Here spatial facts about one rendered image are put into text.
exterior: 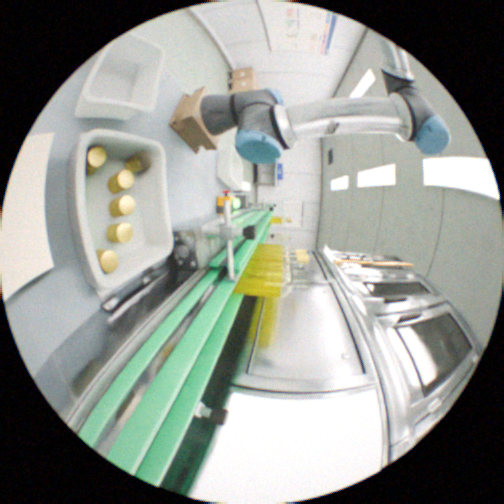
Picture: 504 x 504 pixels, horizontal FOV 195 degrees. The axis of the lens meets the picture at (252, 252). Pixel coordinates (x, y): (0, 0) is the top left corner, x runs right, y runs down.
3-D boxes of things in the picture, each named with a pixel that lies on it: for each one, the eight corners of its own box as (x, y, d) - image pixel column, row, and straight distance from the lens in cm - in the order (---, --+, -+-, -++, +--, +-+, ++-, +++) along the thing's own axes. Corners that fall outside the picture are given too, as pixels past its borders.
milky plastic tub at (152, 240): (86, 284, 32) (105, 297, 24) (68, 152, 33) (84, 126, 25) (149, 249, 39) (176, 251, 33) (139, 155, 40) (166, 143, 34)
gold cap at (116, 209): (106, 200, 32) (117, 195, 28) (122, 197, 33) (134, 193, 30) (109, 219, 32) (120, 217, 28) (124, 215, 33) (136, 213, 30)
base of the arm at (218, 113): (204, 87, 59) (234, 79, 56) (222, 113, 68) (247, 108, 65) (196, 120, 48) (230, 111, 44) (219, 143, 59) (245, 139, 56)
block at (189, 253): (175, 269, 37) (199, 272, 33) (167, 231, 35) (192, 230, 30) (183, 263, 40) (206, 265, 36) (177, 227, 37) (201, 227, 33)
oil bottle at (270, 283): (213, 291, 42) (291, 299, 39) (210, 273, 39) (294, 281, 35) (220, 280, 46) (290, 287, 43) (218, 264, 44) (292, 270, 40)
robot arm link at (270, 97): (246, 113, 63) (284, 110, 61) (243, 137, 52) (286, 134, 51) (237, 86, 57) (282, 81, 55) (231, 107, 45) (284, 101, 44)
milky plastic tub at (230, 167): (215, 146, 81) (232, 143, 78) (230, 165, 99) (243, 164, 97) (212, 177, 73) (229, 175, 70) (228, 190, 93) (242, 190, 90)
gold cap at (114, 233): (104, 225, 31) (114, 224, 27) (119, 221, 33) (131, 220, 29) (108, 245, 31) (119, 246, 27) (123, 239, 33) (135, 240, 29)
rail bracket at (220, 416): (163, 404, 37) (228, 430, 33) (145, 393, 31) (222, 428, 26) (171, 389, 37) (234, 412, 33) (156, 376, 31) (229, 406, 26)
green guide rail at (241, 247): (208, 266, 37) (239, 269, 34) (208, 263, 37) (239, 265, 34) (268, 209, 205) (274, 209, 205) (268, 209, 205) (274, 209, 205)
